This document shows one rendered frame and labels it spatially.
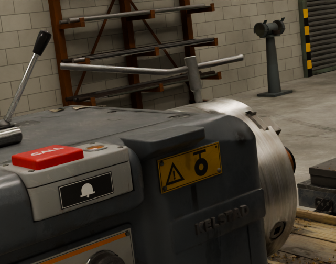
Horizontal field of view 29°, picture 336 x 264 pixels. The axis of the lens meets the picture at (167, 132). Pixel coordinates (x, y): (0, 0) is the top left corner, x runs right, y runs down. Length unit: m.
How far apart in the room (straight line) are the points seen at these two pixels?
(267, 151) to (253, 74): 9.94
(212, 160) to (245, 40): 10.03
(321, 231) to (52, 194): 0.92
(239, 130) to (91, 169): 0.27
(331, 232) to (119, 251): 0.78
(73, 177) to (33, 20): 7.79
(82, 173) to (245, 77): 10.19
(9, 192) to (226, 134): 0.34
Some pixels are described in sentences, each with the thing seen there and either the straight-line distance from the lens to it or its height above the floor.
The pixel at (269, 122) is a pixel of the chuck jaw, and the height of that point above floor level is 1.19.
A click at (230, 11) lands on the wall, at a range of 10.69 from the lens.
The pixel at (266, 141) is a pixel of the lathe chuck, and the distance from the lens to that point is 1.12.
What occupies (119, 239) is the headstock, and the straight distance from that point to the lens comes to 0.82.
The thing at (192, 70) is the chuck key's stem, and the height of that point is 1.30.
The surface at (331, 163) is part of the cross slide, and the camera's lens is 1.77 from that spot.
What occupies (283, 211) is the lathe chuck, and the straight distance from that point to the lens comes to 1.14.
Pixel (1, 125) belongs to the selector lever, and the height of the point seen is 1.26.
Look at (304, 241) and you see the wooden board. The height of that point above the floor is 0.88.
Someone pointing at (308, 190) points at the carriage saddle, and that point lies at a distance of 1.75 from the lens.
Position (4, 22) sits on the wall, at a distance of 8.31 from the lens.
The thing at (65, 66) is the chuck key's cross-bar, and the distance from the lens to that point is 1.17.
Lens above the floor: 1.40
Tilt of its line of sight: 10 degrees down
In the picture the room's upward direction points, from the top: 7 degrees counter-clockwise
